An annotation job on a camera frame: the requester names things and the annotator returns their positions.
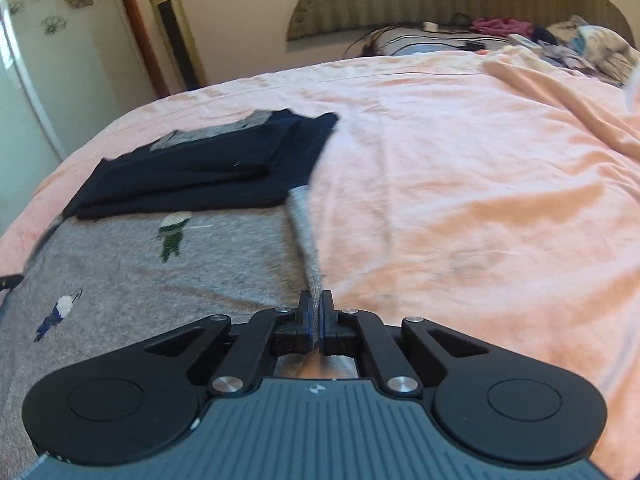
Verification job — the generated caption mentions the pile of mixed clothes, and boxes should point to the pile of mixed clothes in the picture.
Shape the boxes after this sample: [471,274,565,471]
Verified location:
[510,14,640,87]

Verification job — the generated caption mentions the magenta cloth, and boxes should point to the magenta cloth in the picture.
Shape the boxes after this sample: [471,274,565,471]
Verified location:
[470,16,535,39]

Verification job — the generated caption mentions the flower print glass wardrobe door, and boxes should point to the flower print glass wardrobe door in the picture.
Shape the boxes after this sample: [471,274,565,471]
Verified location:
[0,0,157,238]

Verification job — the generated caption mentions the pink blanket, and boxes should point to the pink blanket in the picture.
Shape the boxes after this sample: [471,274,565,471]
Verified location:
[481,45,640,162]

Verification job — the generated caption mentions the grey sweater with navy sleeves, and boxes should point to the grey sweater with navy sleeves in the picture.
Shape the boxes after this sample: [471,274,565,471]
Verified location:
[0,109,341,466]

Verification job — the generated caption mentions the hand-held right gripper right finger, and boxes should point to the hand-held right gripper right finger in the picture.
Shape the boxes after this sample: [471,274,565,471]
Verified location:
[319,290,491,397]

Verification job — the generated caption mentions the striped pillow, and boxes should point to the striped pillow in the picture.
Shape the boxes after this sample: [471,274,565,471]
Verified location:
[372,25,503,57]

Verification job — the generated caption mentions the black cables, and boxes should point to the black cables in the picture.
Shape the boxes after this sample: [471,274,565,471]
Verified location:
[344,21,426,59]

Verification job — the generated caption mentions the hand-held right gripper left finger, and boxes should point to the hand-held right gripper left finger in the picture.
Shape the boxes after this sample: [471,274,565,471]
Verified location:
[144,290,318,397]

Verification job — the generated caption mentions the wooden door frame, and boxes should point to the wooden door frame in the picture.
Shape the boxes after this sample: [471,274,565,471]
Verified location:
[110,0,172,99]

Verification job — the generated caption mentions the pink bed sheet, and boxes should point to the pink bed sheet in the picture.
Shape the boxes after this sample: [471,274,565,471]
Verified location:
[0,51,640,480]

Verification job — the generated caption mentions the gold tower fan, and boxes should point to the gold tower fan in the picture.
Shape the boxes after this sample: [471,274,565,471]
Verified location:
[144,0,209,93]

